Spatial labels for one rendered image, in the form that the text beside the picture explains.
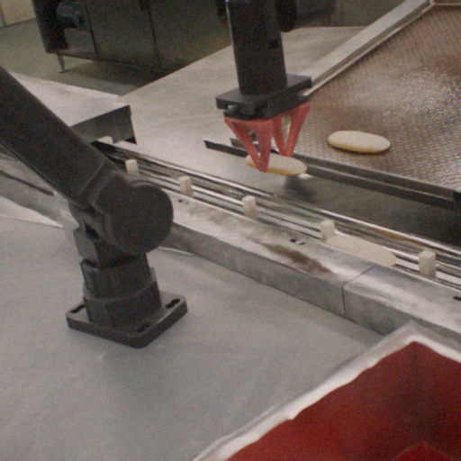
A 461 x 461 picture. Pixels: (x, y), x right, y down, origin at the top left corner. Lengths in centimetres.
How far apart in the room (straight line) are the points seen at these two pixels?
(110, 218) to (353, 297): 26
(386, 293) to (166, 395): 24
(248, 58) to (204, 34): 355
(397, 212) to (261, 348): 33
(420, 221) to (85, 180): 44
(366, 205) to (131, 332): 39
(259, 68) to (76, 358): 37
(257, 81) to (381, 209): 27
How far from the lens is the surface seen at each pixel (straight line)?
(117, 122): 135
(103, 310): 85
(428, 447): 66
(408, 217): 102
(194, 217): 100
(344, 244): 88
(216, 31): 434
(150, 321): 85
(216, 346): 81
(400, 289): 79
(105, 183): 77
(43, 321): 94
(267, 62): 89
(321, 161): 102
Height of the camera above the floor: 127
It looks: 25 degrees down
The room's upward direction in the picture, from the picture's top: 10 degrees counter-clockwise
